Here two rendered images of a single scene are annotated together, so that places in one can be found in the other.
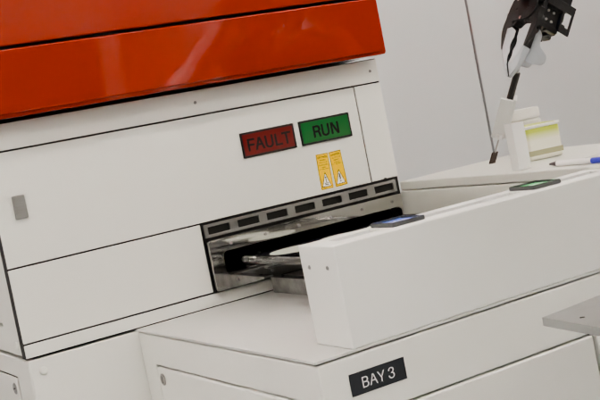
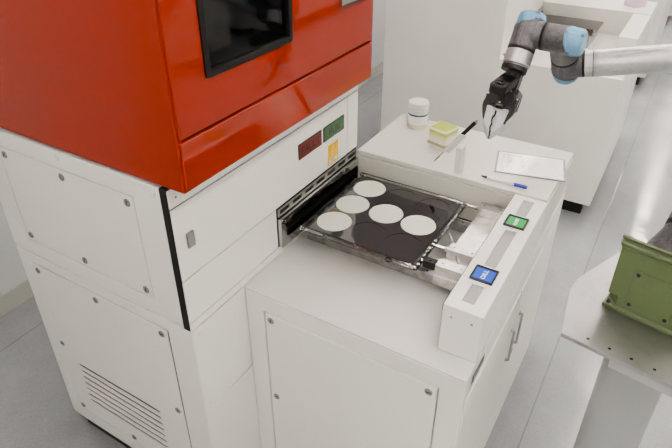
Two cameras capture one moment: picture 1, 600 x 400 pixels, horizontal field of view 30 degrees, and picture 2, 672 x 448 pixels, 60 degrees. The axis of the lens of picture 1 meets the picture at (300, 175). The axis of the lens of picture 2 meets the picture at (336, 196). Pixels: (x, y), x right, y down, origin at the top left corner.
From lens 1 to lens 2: 1.28 m
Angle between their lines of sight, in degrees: 40
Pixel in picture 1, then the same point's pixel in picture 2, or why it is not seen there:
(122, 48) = (260, 113)
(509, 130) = (459, 152)
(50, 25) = (223, 108)
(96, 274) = (227, 263)
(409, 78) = not seen: outside the picture
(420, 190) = (375, 160)
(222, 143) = (290, 154)
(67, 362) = (211, 323)
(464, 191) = (414, 173)
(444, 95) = not seen: outside the picture
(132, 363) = (240, 306)
